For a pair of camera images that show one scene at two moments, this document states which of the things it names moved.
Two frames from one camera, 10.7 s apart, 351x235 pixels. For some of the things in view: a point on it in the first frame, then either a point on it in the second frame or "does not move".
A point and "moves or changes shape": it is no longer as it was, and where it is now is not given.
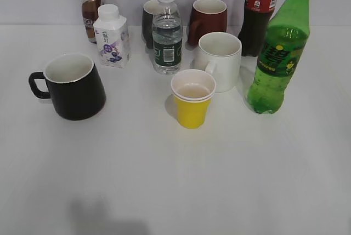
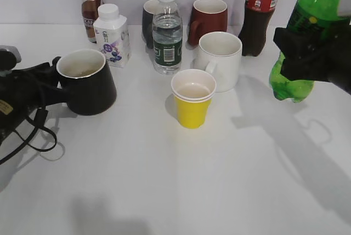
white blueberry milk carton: (113, 36) does not move
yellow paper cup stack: (193, 90) does not move
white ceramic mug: (220, 53) does not move
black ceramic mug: (73, 82) moves or changes shape
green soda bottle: (286, 40) to (315, 9)
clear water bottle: (166, 33) does not move
